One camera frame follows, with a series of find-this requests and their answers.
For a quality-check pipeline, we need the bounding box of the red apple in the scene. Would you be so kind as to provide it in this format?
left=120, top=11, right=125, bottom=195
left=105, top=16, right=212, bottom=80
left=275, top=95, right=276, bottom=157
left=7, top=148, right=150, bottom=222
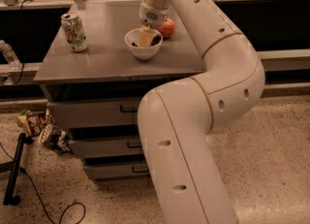
left=158, top=18, right=175, bottom=39

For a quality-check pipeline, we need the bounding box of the checkered snack bag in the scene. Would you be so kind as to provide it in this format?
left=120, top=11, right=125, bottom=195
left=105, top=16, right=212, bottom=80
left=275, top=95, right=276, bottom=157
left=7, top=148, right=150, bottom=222
left=38, top=124, right=71, bottom=154

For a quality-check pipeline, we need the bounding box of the black floor cable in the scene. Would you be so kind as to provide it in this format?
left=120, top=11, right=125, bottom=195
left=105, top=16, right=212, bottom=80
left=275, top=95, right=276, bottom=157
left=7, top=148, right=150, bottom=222
left=0, top=142, right=87, bottom=224

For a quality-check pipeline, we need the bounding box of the brown snack bag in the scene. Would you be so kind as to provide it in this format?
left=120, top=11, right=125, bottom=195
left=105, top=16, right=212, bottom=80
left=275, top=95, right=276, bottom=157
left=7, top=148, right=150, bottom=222
left=16, top=110, right=47, bottom=137

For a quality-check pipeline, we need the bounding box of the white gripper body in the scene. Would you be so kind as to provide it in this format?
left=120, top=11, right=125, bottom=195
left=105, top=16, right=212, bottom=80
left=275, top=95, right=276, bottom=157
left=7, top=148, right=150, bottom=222
left=139, top=0, right=169, bottom=29

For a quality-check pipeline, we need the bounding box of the black hanging cable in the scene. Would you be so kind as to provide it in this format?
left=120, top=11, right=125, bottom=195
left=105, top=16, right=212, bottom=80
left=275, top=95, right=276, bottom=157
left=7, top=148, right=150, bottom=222
left=13, top=0, right=34, bottom=86

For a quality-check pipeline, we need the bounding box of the top grey drawer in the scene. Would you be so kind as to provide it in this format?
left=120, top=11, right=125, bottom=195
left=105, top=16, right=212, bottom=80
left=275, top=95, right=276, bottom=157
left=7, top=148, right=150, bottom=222
left=47, top=97, right=140, bottom=129

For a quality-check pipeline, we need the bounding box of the green white soda can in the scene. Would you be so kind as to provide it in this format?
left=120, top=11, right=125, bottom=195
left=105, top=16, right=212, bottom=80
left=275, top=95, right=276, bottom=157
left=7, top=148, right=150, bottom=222
left=61, top=13, right=87, bottom=52

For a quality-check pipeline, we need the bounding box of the middle grey drawer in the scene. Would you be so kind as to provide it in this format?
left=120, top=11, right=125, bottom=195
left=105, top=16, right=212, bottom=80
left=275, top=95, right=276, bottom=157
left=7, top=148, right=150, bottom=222
left=69, top=136, right=142, bottom=158

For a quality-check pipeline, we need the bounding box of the bottom grey drawer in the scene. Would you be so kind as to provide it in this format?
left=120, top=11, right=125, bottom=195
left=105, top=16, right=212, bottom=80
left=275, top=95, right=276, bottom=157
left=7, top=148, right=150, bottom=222
left=83, top=161, right=149, bottom=180

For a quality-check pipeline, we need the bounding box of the black stand leg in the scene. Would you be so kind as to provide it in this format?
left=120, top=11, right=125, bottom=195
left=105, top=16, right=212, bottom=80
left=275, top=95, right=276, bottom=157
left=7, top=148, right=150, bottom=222
left=0, top=133, right=26, bottom=206

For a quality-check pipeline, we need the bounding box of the grey drawer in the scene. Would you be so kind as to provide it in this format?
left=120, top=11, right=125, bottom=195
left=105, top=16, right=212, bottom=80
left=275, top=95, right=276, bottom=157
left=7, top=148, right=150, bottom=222
left=47, top=97, right=140, bottom=129
left=83, top=161, right=149, bottom=180
left=69, top=136, right=142, bottom=158

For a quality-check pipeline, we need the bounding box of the grey metal rail frame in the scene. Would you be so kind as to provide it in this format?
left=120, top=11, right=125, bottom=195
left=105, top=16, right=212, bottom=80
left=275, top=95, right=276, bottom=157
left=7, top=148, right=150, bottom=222
left=0, top=0, right=310, bottom=71

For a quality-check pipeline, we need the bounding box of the dark chocolate rxbar wrapper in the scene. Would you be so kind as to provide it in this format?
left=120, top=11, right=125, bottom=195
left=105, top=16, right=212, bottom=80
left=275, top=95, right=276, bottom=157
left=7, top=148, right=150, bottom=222
left=132, top=35, right=161, bottom=48

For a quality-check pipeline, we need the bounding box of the clear plastic water bottle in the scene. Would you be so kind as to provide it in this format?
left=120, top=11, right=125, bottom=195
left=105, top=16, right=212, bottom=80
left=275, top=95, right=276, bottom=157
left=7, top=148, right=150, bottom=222
left=0, top=40, right=21, bottom=71

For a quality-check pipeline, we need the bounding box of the grey drawer cabinet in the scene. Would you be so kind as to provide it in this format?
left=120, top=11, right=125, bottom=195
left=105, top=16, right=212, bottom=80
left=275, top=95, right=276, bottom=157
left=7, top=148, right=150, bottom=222
left=34, top=0, right=203, bottom=167

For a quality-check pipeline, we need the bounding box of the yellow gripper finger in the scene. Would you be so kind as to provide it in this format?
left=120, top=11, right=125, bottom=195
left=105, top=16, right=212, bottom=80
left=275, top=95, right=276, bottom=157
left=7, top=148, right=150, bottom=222
left=139, top=26, right=155, bottom=48

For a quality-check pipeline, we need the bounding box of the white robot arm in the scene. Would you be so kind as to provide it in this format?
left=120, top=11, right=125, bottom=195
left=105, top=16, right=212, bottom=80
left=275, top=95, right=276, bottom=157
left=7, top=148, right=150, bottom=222
left=138, top=0, right=264, bottom=224

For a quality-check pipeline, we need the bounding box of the white bowl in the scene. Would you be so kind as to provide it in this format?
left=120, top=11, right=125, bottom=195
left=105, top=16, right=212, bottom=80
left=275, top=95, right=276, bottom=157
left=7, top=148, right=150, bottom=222
left=124, top=28, right=163, bottom=60

